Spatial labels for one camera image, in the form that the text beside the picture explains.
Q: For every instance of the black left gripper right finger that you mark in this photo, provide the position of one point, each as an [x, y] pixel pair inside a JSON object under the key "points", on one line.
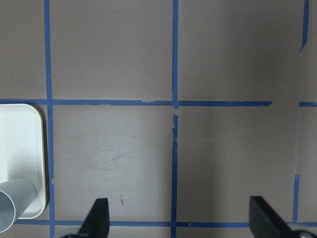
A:
{"points": [[264, 222]]}

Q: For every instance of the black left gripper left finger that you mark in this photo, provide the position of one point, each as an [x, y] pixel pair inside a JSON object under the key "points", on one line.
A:
{"points": [[96, 224]]}

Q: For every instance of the grey plastic cup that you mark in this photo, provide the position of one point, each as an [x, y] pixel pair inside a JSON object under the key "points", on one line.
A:
{"points": [[16, 195]]}

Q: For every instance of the white plastic tray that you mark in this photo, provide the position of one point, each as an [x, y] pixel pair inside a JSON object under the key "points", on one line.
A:
{"points": [[22, 151]]}

